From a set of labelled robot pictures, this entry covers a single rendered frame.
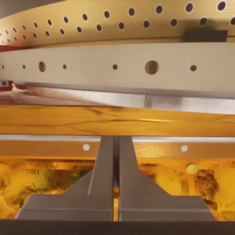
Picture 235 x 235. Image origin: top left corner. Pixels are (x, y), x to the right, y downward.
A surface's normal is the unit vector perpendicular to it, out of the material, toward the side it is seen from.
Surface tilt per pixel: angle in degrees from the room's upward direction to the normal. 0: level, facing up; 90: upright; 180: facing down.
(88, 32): 62
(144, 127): 90
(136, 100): 90
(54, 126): 90
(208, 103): 90
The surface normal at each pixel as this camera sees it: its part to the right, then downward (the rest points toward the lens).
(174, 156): 0.00, 0.25
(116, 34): -0.32, 0.68
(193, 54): -0.26, 0.26
